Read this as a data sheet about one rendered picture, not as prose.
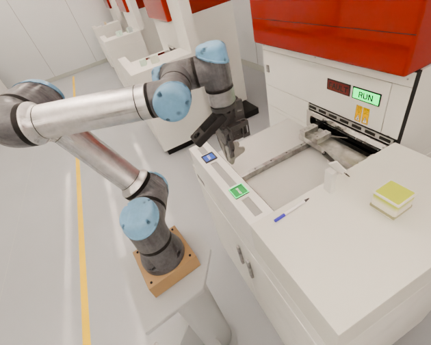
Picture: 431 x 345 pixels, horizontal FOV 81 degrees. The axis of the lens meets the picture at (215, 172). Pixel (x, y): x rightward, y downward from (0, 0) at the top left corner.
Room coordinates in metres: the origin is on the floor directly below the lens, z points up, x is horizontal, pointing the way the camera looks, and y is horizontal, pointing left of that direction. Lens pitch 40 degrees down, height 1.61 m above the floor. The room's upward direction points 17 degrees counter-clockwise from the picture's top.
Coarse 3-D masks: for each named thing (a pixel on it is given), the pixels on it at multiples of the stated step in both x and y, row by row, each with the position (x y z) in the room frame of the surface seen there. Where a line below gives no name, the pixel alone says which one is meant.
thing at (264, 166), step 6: (300, 144) 0.94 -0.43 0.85; (306, 144) 0.93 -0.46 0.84; (288, 150) 0.92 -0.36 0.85; (294, 150) 0.91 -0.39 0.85; (300, 150) 0.92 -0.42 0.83; (276, 156) 0.90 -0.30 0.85; (282, 156) 0.89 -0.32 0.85; (288, 156) 0.90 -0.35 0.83; (264, 162) 0.89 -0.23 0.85; (270, 162) 0.87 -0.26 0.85; (276, 162) 0.88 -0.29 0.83; (252, 168) 0.87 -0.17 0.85; (258, 168) 0.86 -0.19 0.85; (264, 168) 0.86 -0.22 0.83; (246, 174) 0.84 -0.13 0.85; (252, 174) 0.85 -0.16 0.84
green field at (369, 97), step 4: (356, 88) 0.83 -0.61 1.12; (356, 92) 0.83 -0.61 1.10; (360, 92) 0.82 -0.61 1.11; (364, 92) 0.80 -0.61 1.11; (368, 92) 0.78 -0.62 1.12; (352, 96) 0.84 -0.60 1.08; (356, 96) 0.83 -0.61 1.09; (360, 96) 0.81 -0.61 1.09; (364, 96) 0.80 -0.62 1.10; (368, 96) 0.78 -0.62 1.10; (372, 96) 0.77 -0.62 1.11; (376, 96) 0.75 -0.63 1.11; (364, 100) 0.79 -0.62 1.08; (368, 100) 0.78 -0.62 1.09; (372, 100) 0.76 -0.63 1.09; (376, 100) 0.75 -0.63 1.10; (376, 104) 0.74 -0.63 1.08
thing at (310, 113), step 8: (312, 112) 1.04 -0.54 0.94; (312, 120) 1.06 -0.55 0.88; (328, 120) 0.94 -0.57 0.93; (336, 120) 0.91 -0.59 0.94; (320, 128) 0.99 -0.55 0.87; (344, 128) 0.85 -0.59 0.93; (352, 128) 0.83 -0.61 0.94; (360, 136) 0.78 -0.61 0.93; (368, 136) 0.75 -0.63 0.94; (344, 144) 0.84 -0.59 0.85; (352, 144) 0.81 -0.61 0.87; (376, 144) 0.70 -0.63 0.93; (384, 144) 0.68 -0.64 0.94; (360, 152) 0.76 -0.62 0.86; (368, 152) 0.73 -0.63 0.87
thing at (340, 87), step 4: (328, 80) 0.97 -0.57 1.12; (328, 84) 0.96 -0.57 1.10; (332, 84) 0.94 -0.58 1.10; (336, 84) 0.93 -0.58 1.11; (340, 84) 0.91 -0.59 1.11; (344, 84) 0.89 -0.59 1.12; (328, 88) 0.96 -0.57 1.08; (332, 88) 0.94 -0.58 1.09; (336, 88) 0.92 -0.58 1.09; (340, 88) 0.90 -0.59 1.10; (344, 88) 0.89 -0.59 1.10; (348, 88) 0.87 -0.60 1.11; (340, 92) 0.90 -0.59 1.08; (344, 92) 0.88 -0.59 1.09; (348, 92) 0.86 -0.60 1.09
